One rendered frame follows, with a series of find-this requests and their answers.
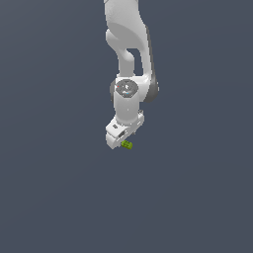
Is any small green block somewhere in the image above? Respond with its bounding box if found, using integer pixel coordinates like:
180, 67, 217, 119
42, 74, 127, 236
121, 139, 133, 150

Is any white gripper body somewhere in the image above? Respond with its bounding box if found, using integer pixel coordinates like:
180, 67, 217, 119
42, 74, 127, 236
105, 110, 145, 150

